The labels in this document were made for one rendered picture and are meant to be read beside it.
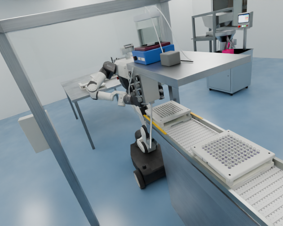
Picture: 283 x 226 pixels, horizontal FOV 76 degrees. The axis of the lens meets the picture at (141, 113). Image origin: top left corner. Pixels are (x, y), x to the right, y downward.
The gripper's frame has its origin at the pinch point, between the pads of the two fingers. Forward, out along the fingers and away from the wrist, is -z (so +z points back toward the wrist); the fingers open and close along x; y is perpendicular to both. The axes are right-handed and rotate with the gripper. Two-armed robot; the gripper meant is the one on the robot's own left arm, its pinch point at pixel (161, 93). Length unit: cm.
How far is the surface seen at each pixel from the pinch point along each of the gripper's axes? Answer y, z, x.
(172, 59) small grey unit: 7, -47, -34
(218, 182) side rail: 10, -85, 9
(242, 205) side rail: 8, -96, 10
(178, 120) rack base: 0.9, -29.7, 10.1
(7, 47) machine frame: 84, -16, -56
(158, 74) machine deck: 17, -54, -31
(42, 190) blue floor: 151, 59, 102
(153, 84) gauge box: 13.2, -28.1, -18.7
